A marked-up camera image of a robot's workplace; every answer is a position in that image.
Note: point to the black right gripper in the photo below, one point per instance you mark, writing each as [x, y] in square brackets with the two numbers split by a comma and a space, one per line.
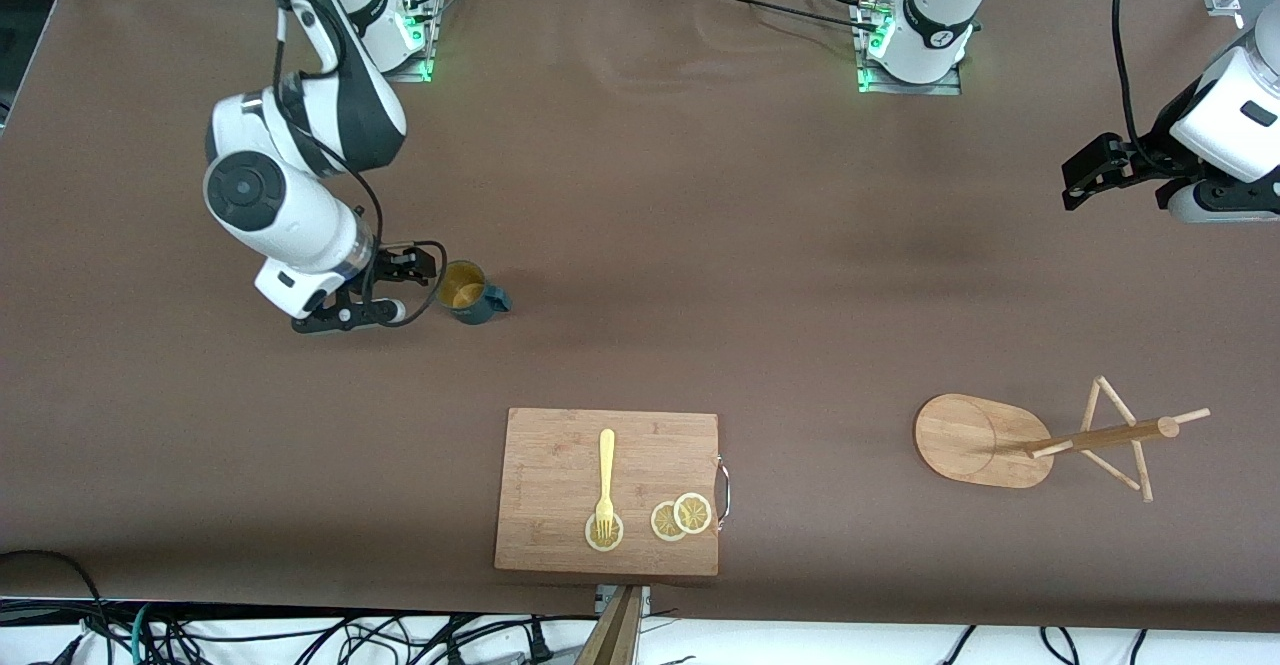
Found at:
[392, 265]

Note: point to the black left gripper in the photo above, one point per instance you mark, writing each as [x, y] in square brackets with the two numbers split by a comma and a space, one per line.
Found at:
[1148, 157]

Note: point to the teal cup with yellow inside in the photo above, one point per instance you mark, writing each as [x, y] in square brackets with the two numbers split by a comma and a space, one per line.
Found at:
[462, 290]

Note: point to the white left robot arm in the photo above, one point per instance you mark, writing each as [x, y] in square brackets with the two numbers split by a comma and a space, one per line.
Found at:
[935, 25]

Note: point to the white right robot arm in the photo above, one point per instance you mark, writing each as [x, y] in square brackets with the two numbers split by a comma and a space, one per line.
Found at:
[260, 190]

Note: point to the wooden cup rack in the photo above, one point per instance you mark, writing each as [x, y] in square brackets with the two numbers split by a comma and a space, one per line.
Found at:
[965, 440]

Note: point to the table cover mat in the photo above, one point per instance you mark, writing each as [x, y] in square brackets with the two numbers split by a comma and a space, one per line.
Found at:
[640, 195]

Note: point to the wooden cutting board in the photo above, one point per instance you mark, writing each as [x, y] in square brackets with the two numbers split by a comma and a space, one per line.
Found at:
[550, 465]

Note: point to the yellow plastic fork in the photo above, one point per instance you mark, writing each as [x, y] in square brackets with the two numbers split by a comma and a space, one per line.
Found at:
[606, 465]

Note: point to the lemon slice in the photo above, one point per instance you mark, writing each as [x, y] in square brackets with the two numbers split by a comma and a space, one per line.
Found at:
[592, 542]
[662, 525]
[693, 513]

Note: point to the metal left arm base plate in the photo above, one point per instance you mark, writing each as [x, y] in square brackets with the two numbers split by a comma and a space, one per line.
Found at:
[950, 88]

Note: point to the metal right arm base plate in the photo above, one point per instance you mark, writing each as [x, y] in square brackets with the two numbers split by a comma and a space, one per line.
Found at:
[415, 70]

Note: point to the metal post bracket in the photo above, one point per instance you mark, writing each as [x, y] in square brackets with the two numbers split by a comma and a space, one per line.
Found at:
[603, 597]

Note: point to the wooden post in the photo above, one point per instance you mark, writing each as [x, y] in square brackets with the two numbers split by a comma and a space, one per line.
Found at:
[615, 640]

